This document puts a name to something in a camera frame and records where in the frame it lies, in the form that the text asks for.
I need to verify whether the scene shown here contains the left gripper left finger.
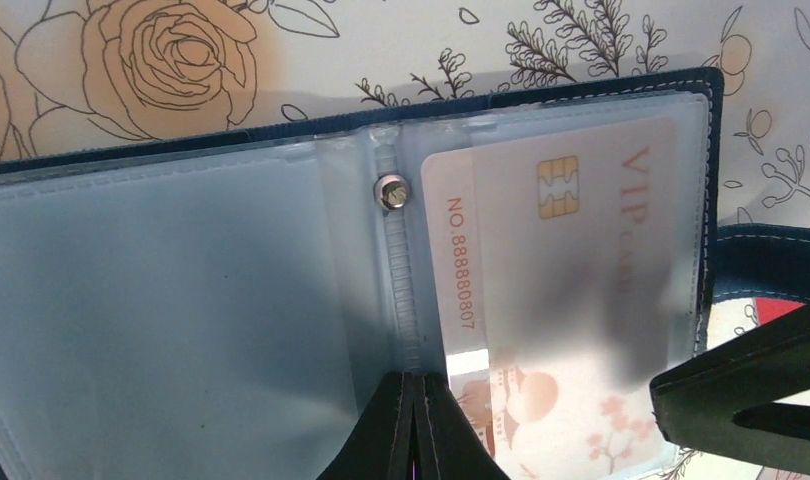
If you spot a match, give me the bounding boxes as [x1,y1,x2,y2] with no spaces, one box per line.
[318,372,415,480]

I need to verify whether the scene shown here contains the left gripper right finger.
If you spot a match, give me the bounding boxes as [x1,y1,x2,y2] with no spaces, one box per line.
[414,374,508,480]

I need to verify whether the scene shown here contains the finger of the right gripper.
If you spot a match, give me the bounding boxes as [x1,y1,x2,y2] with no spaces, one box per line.
[650,304,810,475]

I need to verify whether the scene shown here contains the white vip chip card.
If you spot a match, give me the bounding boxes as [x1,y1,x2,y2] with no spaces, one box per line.
[421,116,680,479]

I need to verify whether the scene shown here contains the blue card holder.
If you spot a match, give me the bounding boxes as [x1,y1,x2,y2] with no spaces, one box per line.
[0,66,810,480]

